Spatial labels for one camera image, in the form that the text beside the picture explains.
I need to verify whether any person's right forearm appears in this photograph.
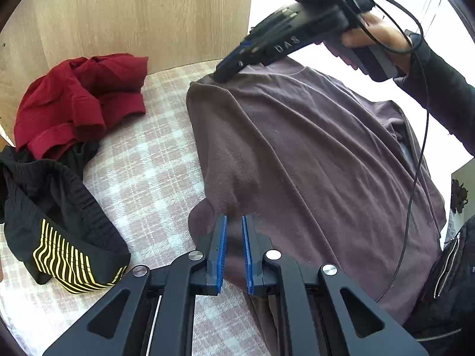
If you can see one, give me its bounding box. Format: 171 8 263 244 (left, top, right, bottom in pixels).
393 31 475 157

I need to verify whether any pink plaid table cloth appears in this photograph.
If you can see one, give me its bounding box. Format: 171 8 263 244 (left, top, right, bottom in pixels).
0 61 272 356

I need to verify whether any dark red garment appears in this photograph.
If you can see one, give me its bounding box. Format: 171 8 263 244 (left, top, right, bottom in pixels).
14 54 149 161

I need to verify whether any person's black jacket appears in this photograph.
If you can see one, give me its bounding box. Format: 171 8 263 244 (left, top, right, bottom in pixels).
403 215 475 356

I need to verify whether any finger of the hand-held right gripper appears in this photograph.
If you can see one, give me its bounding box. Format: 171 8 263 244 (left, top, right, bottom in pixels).
216 40 261 83

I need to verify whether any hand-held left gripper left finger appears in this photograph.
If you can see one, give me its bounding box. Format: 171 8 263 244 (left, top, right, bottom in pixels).
42 214 228 356

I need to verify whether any black cable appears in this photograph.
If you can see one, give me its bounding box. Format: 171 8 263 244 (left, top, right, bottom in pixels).
311 0 432 305

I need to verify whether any person's right hand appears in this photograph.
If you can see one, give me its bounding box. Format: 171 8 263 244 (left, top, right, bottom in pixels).
341 12 413 55

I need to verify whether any black garment with yellow stripes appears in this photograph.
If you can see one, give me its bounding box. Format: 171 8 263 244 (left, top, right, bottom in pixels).
0 140 132 294

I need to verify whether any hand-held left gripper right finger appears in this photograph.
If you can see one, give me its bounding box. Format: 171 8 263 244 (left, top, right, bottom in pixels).
241 214 427 356

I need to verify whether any large light wooden board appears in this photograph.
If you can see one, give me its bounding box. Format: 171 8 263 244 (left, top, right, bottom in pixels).
0 0 254 146

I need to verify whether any brown fleece sweater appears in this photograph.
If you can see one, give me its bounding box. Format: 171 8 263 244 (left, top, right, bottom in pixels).
186 59 447 356

